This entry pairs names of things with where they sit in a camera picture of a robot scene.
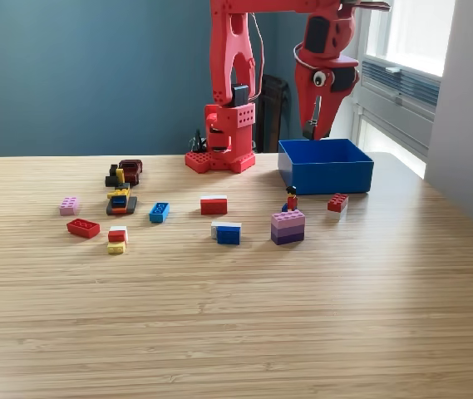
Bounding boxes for black cables at arm base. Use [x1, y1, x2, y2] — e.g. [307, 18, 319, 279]
[188, 127, 209, 154]

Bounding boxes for yellow black toy digger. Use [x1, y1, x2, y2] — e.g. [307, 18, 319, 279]
[104, 164, 139, 216]

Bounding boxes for pink lego brick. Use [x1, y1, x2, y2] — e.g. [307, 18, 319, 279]
[59, 196, 81, 216]

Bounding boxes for grey window vent grille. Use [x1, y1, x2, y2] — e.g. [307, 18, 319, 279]
[361, 57, 441, 108]

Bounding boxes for red lego brick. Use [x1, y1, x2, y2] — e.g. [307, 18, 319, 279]
[66, 218, 101, 239]

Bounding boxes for light blue lego brick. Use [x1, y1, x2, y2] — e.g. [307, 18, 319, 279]
[149, 202, 170, 224]

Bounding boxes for blue plastic bin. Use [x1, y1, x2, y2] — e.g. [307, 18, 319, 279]
[278, 138, 375, 195]

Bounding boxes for red and white brick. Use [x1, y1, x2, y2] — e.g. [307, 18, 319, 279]
[200, 195, 229, 216]

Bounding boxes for white red yellow brick stack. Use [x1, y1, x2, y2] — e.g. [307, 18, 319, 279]
[106, 225, 130, 255]

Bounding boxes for blue and white brick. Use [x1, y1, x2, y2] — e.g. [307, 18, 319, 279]
[210, 221, 243, 245]

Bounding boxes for white window frame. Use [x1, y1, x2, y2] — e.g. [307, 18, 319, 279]
[362, 0, 456, 78]

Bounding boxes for dark red toy car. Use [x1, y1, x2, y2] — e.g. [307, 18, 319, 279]
[118, 159, 143, 187]

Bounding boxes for red brick on white brick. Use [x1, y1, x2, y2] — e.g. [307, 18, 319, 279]
[327, 193, 350, 220]

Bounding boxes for red lego toy figure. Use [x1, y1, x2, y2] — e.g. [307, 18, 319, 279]
[281, 185, 300, 213]

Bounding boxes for pink purple brick stack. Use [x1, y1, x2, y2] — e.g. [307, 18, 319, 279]
[270, 209, 306, 246]

